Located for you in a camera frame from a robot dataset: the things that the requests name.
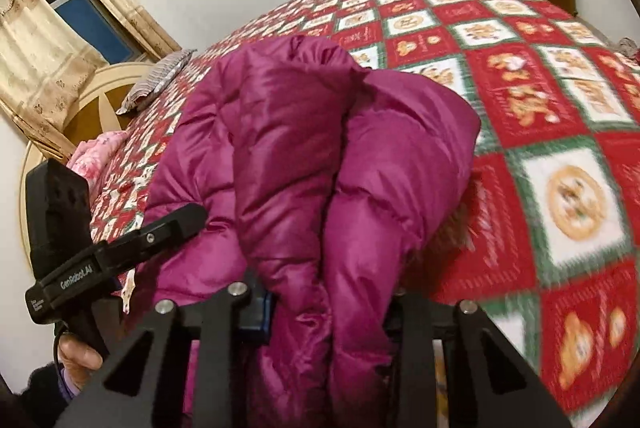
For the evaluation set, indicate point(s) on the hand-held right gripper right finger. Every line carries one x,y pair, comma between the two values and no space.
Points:
400,308

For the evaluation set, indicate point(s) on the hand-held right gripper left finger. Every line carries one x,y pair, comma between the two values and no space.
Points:
254,308

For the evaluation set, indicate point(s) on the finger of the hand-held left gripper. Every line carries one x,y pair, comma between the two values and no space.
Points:
165,228

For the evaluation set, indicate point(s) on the magenta puffer jacket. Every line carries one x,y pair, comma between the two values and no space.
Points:
310,168

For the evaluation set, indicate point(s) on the person's left forearm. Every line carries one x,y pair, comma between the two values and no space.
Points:
42,383

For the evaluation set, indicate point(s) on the person's left hand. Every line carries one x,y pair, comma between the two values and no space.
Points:
75,358

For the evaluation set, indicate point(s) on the pink floral quilt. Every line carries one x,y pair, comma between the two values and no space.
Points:
95,153

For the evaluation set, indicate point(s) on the cream wooden headboard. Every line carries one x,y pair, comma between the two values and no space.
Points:
85,108

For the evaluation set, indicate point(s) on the striped pillow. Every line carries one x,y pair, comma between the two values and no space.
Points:
155,78

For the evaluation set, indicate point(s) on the wide beige patterned curtain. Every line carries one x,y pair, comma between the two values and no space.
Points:
35,63

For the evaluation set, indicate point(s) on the window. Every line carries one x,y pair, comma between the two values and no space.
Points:
85,13

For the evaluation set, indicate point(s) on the red bear print bedspread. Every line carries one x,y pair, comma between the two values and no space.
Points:
525,133

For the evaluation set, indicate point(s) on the grey cloth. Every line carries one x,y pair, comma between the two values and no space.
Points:
629,46

